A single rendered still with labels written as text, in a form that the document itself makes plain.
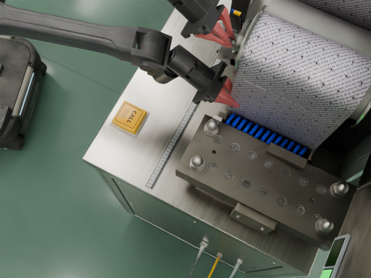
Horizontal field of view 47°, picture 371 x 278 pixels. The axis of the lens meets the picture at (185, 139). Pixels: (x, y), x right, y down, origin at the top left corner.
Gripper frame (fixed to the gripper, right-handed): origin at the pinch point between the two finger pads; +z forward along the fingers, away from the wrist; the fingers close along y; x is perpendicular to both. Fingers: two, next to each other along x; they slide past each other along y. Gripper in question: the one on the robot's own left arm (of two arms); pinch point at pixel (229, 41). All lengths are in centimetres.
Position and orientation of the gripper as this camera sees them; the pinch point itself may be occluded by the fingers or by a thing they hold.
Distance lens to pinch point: 91.5
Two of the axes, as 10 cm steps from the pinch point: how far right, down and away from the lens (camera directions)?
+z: 6.9, 5.3, 5.0
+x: 5.7, 0.2, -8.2
